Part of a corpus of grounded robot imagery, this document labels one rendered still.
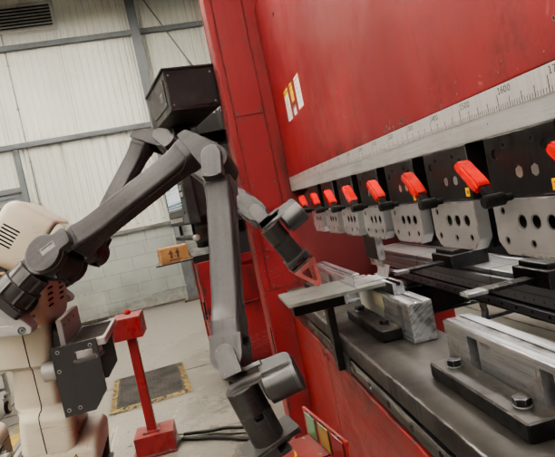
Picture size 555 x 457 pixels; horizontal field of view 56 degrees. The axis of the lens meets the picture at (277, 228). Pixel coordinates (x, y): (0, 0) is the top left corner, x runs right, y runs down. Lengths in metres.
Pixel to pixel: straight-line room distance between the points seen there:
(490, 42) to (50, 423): 1.16
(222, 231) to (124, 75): 7.88
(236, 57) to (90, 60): 6.65
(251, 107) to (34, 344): 1.38
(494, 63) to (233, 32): 1.73
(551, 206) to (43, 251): 0.89
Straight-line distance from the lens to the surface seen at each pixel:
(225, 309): 0.92
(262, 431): 0.92
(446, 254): 1.52
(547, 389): 0.87
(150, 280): 8.51
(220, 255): 0.96
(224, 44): 2.35
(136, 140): 1.61
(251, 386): 0.89
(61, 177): 8.62
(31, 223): 1.29
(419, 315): 1.26
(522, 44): 0.71
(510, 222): 0.77
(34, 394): 1.38
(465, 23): 0.81
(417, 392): 1.01
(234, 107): 2.29
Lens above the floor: 1.27
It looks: 3 degrees down
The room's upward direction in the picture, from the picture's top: 12 degrees counter-clockwise
